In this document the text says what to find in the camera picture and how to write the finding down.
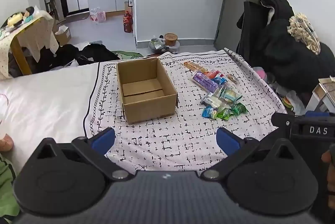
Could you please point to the clear white snack packet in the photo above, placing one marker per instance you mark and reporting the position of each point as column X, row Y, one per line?
column 212, row 101

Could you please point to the pale green snack packet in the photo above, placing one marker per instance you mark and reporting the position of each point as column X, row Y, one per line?
column 229, row 94

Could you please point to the grey door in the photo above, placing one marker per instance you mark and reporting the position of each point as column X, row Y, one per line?
column 235, row 4

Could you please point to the black coat pile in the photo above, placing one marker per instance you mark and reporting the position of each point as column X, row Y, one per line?
column 282, row 51

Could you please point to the white black patterned cloth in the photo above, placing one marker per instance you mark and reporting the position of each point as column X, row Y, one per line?
column 183, row 135

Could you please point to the white box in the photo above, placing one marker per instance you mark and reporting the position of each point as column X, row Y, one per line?
column 324, row 95

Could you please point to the clear brown cookie packet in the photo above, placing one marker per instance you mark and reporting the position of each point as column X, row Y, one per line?
column 232, row 78

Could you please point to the clear plastic bag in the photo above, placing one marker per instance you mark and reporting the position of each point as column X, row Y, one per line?
column 157, row 45

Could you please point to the purple biscuit packet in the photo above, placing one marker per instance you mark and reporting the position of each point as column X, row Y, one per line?
column 205, row 81

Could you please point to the white bed sheet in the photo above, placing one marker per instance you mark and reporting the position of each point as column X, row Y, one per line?
column 47, row 103

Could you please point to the red oil bottle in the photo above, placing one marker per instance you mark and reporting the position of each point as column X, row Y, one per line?
column 127, row 23

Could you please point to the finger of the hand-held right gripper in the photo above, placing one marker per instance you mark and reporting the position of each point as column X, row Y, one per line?
column 280, row 122

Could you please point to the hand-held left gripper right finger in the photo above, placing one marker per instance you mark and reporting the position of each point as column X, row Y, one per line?
column 227, row 141

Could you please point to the dark haired doll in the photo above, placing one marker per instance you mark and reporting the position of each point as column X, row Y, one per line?
column 29, row 13

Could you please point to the yellow wooden table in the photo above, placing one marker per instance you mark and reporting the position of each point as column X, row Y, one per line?
column 18, row 55

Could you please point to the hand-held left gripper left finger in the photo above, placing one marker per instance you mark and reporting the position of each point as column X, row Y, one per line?
column 103, row 139

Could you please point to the long orange snack bar packet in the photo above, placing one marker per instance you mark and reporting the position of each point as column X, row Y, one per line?
column 195, row 66

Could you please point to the yellow plush toy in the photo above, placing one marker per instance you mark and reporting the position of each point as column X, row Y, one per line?
column 14, row 20

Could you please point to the green cloth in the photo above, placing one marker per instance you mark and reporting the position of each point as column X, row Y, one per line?
column 6, row 187

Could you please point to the small blue snack packet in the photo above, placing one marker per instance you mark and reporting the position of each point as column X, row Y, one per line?
column 219, row 80

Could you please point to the person's right hand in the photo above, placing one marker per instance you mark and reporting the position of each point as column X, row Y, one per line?
column 330, row 169

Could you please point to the green floor mat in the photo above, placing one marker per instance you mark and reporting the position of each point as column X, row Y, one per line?
column 128, row 54

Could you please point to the red orange snack packet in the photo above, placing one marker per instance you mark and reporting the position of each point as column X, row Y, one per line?
column 214, row 73

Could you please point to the cream knit patterned cloth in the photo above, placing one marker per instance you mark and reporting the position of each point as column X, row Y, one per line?
column 305, row 33

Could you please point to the black clothing pile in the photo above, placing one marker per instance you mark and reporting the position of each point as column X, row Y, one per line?
column 56, row 56

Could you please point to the brown paper tub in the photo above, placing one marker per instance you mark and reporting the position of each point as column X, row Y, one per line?
column 171, row 39

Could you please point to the pink water bottle pack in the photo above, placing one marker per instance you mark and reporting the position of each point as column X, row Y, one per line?
column 98, row 16

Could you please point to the small open cardboard carton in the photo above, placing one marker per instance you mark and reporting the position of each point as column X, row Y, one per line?
column 62, row 35

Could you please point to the black bag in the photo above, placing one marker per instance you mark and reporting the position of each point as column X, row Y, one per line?
column 96, row 54

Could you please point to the brown cardboard box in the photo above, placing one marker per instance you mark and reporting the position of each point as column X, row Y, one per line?
column 150, row 111

